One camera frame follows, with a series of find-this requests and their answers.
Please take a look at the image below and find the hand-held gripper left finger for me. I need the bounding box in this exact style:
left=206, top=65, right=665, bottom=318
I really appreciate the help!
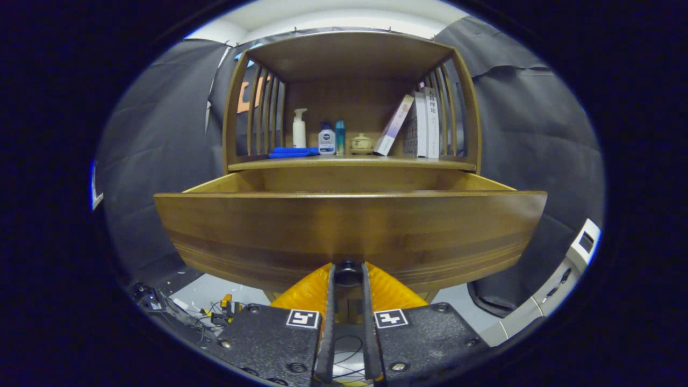
left=207, top=262, right=338, bottom=386

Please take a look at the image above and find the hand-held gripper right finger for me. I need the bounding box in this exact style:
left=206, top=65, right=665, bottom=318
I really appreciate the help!
left=361, top=262, right=490, bottom=383

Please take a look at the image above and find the wooden drawer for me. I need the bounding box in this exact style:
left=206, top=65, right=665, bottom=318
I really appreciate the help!
left=154, top=168, right=548, bottom=293

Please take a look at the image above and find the wooden countertop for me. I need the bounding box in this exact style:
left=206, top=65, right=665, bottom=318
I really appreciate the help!
left=228, top=155, right=478, bottom=173

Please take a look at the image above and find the wooden cabinet with slatted shelf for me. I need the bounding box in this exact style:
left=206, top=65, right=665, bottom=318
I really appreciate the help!
left=223, top=31, right=482, bottom=323

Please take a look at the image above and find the blue folded cloth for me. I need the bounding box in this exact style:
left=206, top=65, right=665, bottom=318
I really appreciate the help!
left=268, top=147, right=320, bottom=159

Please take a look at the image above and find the black floor device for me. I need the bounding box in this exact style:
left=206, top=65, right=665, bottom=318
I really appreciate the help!
left=132, top=282, right=170, bottom=313

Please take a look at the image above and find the white lotion bottle blue cap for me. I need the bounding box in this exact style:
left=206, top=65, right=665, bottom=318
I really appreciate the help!
left=318, top=122, right=336, bottom=155

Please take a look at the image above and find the white appliance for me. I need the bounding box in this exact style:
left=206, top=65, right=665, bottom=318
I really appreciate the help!
left=478, top=218, right=601, bottom=347

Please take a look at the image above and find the white pump bottle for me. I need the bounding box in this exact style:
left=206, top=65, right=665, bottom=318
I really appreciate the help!
left=292, top=108, right=308, bottom=149

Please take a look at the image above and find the grey patterned book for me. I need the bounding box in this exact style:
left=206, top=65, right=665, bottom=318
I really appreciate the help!
left=403, top=105, right=419, bottom=156

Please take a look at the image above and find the purple and white book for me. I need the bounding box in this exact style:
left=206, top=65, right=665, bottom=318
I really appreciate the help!
left=374, top=95, right=415, bottom=156

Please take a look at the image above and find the plain white book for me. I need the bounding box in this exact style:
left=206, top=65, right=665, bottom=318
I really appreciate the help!
left=413, top=91, right=429, bottom=158

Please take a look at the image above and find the white book with black characters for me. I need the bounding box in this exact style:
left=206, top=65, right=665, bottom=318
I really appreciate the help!
left=425, top=87, right=440, bottom=159

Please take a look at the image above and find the tangle of floor cables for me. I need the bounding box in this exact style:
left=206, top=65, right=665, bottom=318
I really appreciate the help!
left=161, top=293, right=245, bottom=345

